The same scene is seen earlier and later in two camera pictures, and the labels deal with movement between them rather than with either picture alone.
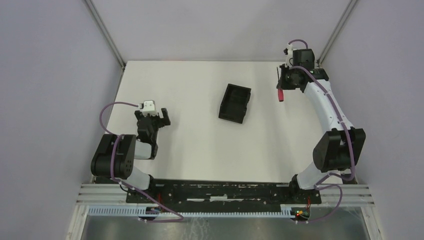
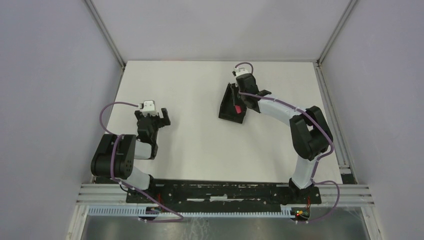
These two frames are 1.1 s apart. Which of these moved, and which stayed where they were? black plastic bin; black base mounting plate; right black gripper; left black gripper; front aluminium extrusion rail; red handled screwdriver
Moved: red handled screwdriver; right black gripper
Stayed: black base mounting plate; front aluminium extrusion rail; black plastic bin; left black gripper
